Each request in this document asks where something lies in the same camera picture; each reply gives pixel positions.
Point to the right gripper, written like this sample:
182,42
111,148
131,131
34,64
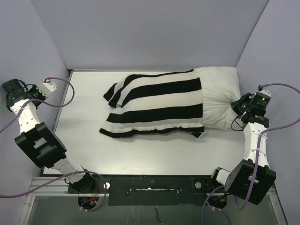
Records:
235,105

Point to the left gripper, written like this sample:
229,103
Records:
36,89

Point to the white pillow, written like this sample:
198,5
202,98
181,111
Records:
220,88

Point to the black white striped pillowcase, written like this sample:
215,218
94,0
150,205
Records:
144,104

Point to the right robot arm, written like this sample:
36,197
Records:
251,179

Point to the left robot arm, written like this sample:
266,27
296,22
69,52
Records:
36,139

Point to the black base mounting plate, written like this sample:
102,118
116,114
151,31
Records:
155,190

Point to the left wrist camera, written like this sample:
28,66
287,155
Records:
47,88

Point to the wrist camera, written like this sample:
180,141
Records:
263,90
47,88

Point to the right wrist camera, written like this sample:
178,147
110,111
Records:
263,90

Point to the aluminium frame rail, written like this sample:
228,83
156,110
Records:
55,188

